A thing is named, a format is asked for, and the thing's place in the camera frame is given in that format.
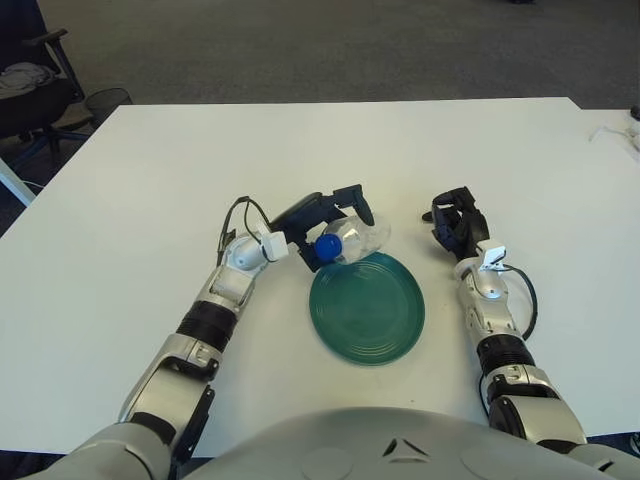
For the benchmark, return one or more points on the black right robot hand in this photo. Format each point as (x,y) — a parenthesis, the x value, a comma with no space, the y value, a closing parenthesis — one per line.
(475,227)

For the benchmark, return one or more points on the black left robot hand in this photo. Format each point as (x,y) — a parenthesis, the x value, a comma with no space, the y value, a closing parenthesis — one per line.
(305,215)

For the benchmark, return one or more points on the clear bottle with blue cap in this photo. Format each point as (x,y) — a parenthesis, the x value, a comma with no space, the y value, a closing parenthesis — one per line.
(360,240)

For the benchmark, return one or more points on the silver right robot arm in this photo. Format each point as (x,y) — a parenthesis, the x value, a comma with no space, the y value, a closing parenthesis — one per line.
(490,285)

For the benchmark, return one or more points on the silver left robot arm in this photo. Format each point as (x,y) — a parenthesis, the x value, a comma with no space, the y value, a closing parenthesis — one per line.
(230,280)

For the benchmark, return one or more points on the green ribbed plate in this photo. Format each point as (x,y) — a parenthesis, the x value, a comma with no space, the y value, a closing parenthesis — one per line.
(370,320)

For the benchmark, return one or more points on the black mesh wastebasket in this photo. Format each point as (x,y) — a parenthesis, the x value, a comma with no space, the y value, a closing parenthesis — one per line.
(107,100)

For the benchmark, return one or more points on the grey robot torso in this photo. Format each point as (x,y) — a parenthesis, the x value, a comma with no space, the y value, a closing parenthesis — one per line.
(350,450)

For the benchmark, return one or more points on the black table leg base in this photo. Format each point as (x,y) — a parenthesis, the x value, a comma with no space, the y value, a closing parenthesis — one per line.
(636,441)

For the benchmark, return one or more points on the black office chair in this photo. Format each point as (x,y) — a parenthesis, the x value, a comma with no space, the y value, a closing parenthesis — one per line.
(30,105)

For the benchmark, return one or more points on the grey cloth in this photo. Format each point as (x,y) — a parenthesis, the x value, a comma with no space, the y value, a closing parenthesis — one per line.
(25,75)

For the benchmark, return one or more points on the white desk frame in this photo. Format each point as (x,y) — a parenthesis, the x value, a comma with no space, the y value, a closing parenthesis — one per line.
(15,182)

